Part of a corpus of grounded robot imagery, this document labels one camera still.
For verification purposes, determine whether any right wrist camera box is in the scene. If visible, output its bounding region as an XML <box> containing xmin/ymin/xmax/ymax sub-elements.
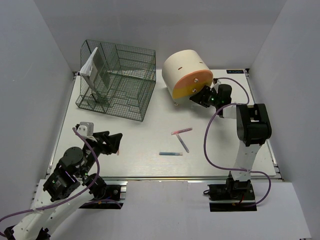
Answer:
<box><xmin>212</xmin><ymin>78</ymin><xmax>221</xmax><ymax>87</ymax></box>

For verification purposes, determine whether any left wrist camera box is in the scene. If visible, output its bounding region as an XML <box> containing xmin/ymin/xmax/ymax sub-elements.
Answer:
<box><xmin>75</xmin><ymin>121</ymin><xmax>94</xmax><ymax>138</ymax></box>

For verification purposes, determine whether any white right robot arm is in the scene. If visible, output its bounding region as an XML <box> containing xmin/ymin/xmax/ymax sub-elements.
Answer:
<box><xmin>189</xmin><ymin>84</ymin><xmax>272</xmax><ymax>200</ymax></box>

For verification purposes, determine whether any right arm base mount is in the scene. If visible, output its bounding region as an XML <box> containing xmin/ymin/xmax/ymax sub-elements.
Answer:
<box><xmin>203</xmin><ymin>178</ymin><xmax>257</xmax><ymax>213</ymax></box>

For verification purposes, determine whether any Canon manual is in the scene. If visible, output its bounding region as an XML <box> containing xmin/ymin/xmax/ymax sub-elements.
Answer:
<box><xmin>80</xmin><ymin>45</ymin><xmax>111</xmax><ymax>107</ymax></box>

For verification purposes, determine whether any pink purple highlighter pen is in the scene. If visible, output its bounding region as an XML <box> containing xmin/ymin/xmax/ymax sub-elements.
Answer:
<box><xmin>171</xmin><ymin>127</ymin><xmax>193</xmax><ymax>135</ymax></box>

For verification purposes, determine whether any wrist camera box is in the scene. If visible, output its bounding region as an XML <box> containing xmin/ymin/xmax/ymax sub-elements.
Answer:
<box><xmin>212</xmin><ymin>78</ymin><xmax>221</xmax><ymax>87</ymax></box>
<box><xmin>75</xmin><ymin>121</ymin><xmax>94</xmax><ymax>138</ymax></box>

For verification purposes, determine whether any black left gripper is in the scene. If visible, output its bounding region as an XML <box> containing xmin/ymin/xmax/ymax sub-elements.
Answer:
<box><xmin>80</xmin><ymin>130</ymin><xmax>124</xmax><ymax>177</ymax></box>

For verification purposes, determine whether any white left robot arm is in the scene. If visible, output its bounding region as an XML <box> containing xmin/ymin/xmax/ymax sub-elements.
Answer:
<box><xmin>0</xmin><ymin>128</ymin><xmax>123</xmax><ymax>240</ymax></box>

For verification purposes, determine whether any aluminium mounting rail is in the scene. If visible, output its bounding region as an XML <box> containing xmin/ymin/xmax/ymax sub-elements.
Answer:
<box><xmin>102</xmin><ymin>173</ymin><xmax>284</xmax><ymax>182</ymax></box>

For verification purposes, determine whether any round drawer organizer box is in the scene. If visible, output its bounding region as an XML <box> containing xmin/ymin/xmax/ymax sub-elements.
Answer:
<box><xmin>161</xmin><ymin>49</ymin><xmax>213</xmax><ymax>104</ymax></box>

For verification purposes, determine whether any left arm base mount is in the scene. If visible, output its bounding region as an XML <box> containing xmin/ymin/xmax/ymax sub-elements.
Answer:
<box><xmin>79</xmin><ymin>181</ymin><xmax>127</xmax><ymax>210</ymax></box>

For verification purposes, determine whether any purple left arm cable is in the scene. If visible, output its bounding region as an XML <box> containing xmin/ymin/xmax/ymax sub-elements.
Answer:
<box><xmin>0</xmin><ymin>127</ymin><xmax>123</xmax><ymax>230</ymax></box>

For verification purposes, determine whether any green wire mesh organizer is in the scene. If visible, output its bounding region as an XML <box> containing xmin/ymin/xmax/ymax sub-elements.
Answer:
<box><xmin>75</xmin><ymin>39</ymin><xmax>156</xmax><ymax>122</ymax></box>

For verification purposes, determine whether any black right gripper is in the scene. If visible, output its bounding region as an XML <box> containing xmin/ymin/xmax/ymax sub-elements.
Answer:
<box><xmin>190</xmin><ymin>85</ymin><xmax>221</xmax><ymax>108</ymax></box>

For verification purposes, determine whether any blue highlighter pen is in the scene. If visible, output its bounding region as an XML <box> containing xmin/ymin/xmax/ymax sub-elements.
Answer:
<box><xmin>159</xmin><ymin>152</ymin><xmax>183</xmax><ymax>157</ymax></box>

